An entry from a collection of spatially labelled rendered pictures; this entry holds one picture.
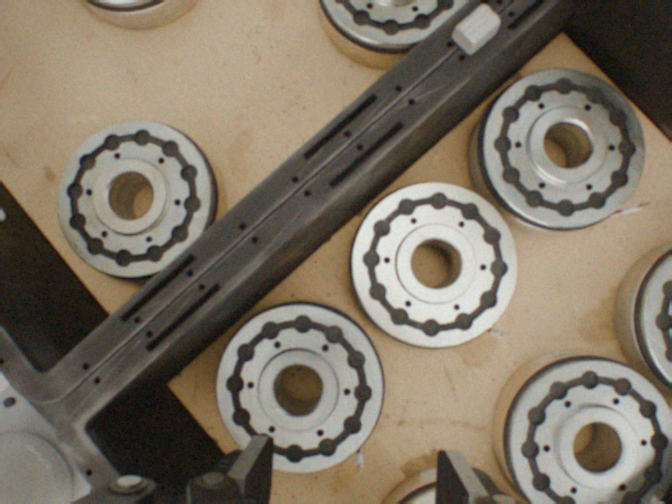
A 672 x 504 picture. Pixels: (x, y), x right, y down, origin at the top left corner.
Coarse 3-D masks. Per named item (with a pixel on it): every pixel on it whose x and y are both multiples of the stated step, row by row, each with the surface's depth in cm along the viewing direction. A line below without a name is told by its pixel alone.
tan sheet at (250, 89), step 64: (0, 0) 34; (64, 0) 34; (256, 0) 34; (0, 64) 34; (64, 64) 34; (128, 64) 34; (192, 64) 33; (256, 64) 33; (320, 64) 33; (0, 128) 34; (64, 128) 33; (192, 128) 33; (256, 128) 33; (320, 128) 33; (64, 256) 33
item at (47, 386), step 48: (480, 0) 23; (432, 48) 23; (384, 96) 22; (336, 144) 22; (288, 192) 22; (240, 240) 22; (144, 288) 22; (0, 336) 22; (96, 336) 22; (48, 384) 22
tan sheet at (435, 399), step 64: (576, 64) 33; (384, 192) 32; (640, 192) 32; (320, 256) 32; (576, 256) 31; (640, 256) 31; (512, 320) 31; (576, 320) 31; (192, 384) 32; (320, 384) 31; (448, 384) 31; (384, 448) 31; (448, 448) 31; (576, 448) 31
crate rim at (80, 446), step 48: (528, 0) 23; (480, 48) 23; (432, 96) 22; (384, 144) 22; (336, 192) 22; (288, 240) 22; (192, 288) 22; (144, 336) 22; (96, 384) 22; (96, 480) 22
